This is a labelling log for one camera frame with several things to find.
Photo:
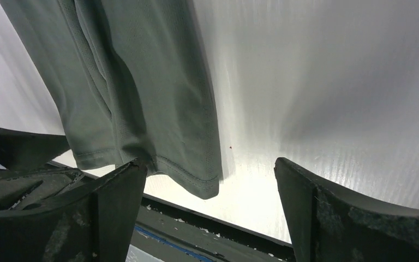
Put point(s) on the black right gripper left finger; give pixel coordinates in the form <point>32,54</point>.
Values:
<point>55,229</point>

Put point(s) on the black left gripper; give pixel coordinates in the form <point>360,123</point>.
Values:
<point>26,151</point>

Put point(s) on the dark grey t shirt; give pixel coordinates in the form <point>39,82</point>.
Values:
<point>129,81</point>

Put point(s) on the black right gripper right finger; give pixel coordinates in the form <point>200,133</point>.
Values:
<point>329,222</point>

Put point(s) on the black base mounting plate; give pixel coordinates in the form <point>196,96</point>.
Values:
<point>128,224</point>

